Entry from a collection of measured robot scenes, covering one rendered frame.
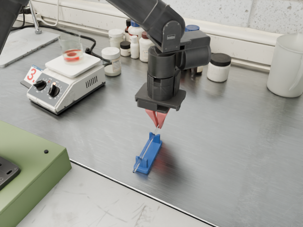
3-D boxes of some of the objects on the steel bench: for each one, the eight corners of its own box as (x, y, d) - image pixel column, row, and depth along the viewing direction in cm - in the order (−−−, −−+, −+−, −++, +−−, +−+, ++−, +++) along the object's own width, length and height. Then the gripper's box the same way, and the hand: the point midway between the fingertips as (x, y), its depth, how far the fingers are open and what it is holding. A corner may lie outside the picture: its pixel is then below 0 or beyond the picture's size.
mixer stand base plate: (2, 67, 93) (1, 65, 93) (-35, 55, 100) (-35, 53, 100) (61, 37, 114) (61, 34, 113) (28, 29, 121) (27, 26, 121)
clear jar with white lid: (100, 74, 90) (97, 52, 85) (111, 66, 94) (108, 45, 89) (114, 79, 88) (112, 56, 83) (125, 70, 92) (123, 49, 87)
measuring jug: (311, 112, 74) (335, 64, 64) (262, 104, 77) (278, 56, 67) (303, 79, 87) (321, 35, 78) (262, 73, 90) (275, 29, 81)
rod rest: (147, 174, 57) (147, 163, 55) (132, 170, 58) (132, 159, 56) (162, 143, 64) (162, 132, 62) (149, 139, 65) (149, 129, 63)
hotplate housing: (57, 116, 72) (50, 92, 67) (27, 100, 78) (19, 77, 73) (112, 81, 87) (109, 58, 82) (83, 69, 92) (79, 47, 87)
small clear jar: (117, 43, 109) (116, 27, 105) (127, 47, 106) (126, 31, 102) (107, 47, 106) (105, 31, 102) (116, 52, 103) (115, 35, 99)
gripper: (132, 74, 55) (135, 130, 64) (180, 84, 52) (175, 141, 62) (144, 60, 60) (145, 114, 69) (189, 68, 57) (183, 123, 67)
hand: (159, 124), depth 65 cm, fingers closed, pressing on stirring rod
